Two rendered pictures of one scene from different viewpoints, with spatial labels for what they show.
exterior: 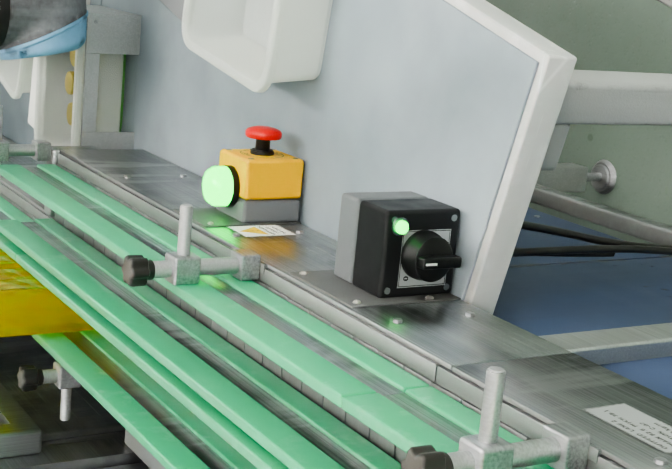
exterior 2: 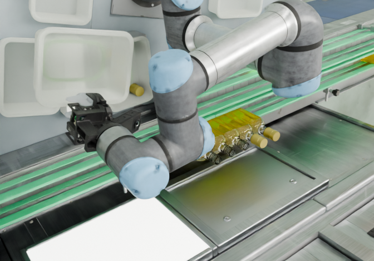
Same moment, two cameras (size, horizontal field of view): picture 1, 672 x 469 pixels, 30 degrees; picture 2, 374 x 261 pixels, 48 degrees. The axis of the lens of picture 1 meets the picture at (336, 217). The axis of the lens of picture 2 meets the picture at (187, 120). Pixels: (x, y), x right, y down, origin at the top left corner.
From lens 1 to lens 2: 2.38 m
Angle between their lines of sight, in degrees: 86
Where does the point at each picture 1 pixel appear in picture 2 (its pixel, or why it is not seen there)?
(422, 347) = (332, 33)
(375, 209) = not seen: hidden behind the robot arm
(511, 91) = not seen: outside the picture
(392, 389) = (343, 38)
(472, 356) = (331, 30)
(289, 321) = not seen: hidden behind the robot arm
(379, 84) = (266, 1)
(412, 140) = not seen: hidden behind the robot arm
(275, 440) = (338, 60)
